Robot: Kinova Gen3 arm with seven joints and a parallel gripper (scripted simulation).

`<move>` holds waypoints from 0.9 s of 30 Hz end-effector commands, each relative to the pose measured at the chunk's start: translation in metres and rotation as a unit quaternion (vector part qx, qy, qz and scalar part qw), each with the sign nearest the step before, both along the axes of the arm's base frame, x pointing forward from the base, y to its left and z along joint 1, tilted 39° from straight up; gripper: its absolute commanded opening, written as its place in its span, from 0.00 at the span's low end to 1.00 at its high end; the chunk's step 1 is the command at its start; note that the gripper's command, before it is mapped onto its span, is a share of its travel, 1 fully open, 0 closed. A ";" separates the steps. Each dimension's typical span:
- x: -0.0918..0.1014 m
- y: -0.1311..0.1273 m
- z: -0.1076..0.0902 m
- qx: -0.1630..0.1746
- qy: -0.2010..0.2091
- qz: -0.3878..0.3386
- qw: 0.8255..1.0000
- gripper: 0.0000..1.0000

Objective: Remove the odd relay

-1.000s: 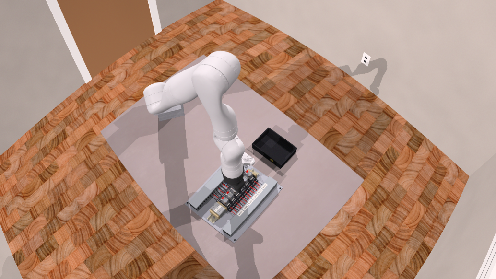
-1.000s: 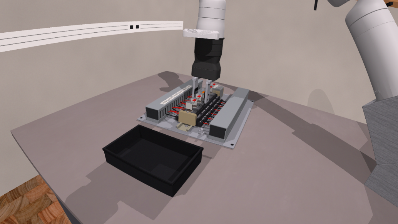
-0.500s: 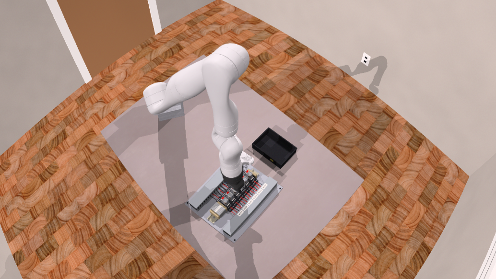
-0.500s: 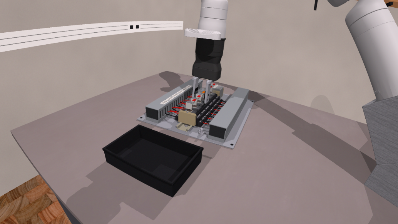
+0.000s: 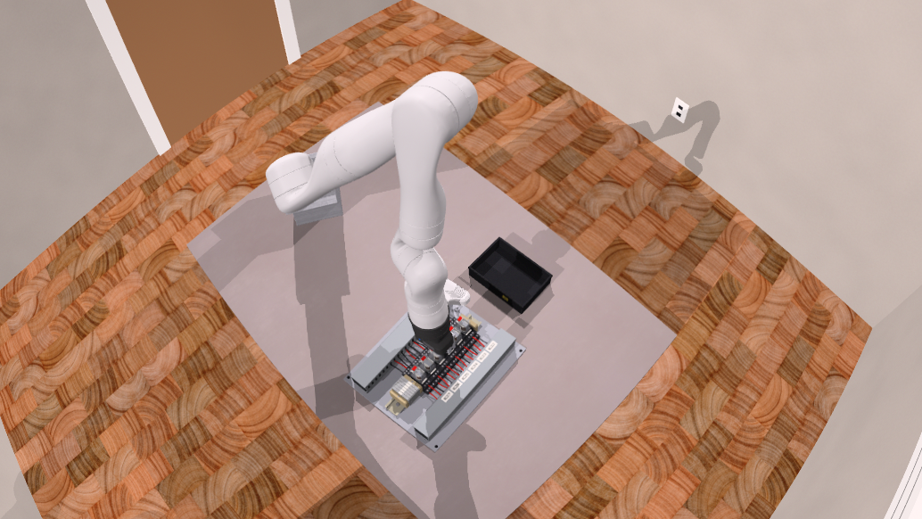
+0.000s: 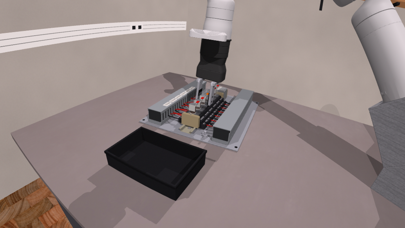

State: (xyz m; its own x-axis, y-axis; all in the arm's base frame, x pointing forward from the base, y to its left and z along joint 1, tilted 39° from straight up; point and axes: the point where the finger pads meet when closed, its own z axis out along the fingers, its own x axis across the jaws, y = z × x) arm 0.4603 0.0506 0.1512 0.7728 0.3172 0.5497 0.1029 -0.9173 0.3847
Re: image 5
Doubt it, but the black rectangular tray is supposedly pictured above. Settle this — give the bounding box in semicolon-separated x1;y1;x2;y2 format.
470;238;553;314

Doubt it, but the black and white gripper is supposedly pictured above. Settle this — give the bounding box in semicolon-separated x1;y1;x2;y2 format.
407;279;470;355

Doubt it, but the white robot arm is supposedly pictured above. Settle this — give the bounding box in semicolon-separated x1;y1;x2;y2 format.
266;71;478;315

